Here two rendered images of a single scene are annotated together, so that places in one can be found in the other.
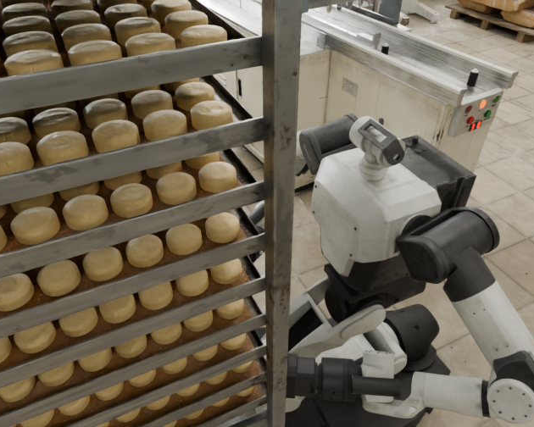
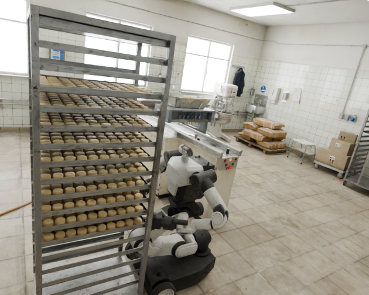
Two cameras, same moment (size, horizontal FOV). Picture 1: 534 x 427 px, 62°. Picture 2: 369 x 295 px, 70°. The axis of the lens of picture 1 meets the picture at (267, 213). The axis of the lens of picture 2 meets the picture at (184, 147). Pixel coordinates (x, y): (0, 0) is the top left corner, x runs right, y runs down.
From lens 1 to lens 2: 1.01 m
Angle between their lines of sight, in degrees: 24
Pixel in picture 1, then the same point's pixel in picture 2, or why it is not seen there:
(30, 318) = (99, 161)
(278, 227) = (157, 152)
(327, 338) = not seen: hidden behind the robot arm
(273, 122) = (159, 126)
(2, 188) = (108, 128)
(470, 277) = (207, 184)
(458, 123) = (221, 165)
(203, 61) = (148, 113)
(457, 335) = (222, 254)
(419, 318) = (203, 232)
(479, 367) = (229, 265)
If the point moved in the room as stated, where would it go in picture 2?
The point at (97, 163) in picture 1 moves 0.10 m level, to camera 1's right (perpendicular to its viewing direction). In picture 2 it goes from (125, 127) to (144, 130)
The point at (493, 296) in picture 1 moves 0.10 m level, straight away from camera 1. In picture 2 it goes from (213, 189) to (219, 185)
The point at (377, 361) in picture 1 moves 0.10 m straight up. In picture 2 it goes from (181, 216) to (184, 202)
